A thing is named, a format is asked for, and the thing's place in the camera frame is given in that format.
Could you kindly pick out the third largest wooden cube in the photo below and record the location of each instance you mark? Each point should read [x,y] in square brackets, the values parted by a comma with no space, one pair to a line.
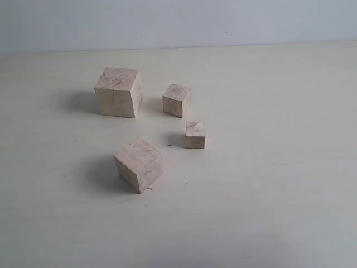
[176,100]

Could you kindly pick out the smallest wooden cube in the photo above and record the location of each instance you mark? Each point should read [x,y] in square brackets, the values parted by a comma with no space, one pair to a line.
[195,135]

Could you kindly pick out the second largest wooden cube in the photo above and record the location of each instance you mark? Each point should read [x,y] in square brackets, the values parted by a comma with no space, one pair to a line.
[139,163]

